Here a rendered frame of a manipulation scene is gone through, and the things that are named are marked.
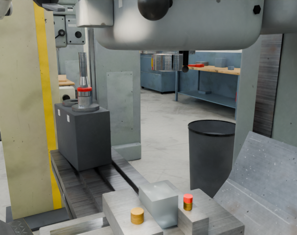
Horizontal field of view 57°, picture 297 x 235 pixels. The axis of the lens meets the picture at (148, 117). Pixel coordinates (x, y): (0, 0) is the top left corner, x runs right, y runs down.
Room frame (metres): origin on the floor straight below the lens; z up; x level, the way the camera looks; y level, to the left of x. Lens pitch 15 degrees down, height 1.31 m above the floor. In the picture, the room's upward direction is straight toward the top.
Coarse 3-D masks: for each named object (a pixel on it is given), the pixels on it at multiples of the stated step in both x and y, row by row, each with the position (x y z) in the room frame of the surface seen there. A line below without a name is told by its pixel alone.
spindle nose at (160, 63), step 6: (156, 60) 0.41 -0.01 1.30; (162, 60) 0.40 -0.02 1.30; (168, 60) 0.40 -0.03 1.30; (174, 60) 0.40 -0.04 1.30; (180, 60) 0.41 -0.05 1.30; (156, 66) 0.41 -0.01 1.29; (162, 66) 0.40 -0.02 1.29; (168, 66) 0.40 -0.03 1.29; (174, 66) 0.40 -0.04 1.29; (180, 66) 0.41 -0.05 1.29
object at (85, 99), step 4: (80, 92) 0.86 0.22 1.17; (84, 92) 0.86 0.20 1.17; (88, 92) 0.86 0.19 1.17; (80, 96) 0.86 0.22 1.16; (84, 96) 0.86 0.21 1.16; (88, 96) 0.87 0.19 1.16; (80, 100) 0.86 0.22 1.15; (84, 100) 0.86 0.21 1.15; (88, 100) 0.86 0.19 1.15; (80, 104) 0.86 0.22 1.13; (84, 104) 0.86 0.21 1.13; (88, 104) 0.86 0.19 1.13; (92, 104) 0.88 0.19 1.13
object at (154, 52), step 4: (140, 52) 0.41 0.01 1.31; (144, 52) 0.40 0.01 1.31; (148, 52) 0.39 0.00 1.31; (152, 52) 0.39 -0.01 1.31; (156, 52) 0.38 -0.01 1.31; (160, 52) 0.38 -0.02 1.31; (164, 52) 0.38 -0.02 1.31; (168, 52) 0.38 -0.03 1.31; (172, 52) 0.38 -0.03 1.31; (176, 52) 0.38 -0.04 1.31; (180, 52) 0.38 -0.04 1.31; (192, 52) 0.40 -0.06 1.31
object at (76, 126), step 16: (64, 112) 0.88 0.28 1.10; (80, 112) 0.84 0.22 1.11; (96, 112) 0.84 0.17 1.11; (64, 128) 0.89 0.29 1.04; (80, 128) 0.81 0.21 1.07; (96, 128) 0.84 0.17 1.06; (64, 144) 0.90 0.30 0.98; (80, 144) 0.81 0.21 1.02; (96, 144) 0.84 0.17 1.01; (80, 160) 0.80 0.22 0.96; (96, 160) 0.83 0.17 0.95
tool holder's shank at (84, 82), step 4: (80, 52) 0.87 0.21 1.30; (84, 52) 0.87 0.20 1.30; (80, 56) 0.87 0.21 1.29; (84, 56) 0.87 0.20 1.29; (80, 60) 0.87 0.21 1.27; (84, 60) 0.87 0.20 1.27; (80, 64) 0.87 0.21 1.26; (84, 64) 0.87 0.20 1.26; (80, 68) 0.87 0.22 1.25; (84, 68) 0.87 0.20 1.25; (80, 72) 0.87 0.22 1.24; (84, 72) 0.87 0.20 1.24; (80, 76) 0.87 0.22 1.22; (84, 76) 0.87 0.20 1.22; (80, 80) 0.87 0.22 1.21; (84, 80) 0.87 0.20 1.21; (80, 84) 0.87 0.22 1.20; (84, 84) 0.87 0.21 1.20; (88, 84) 0.88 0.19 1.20
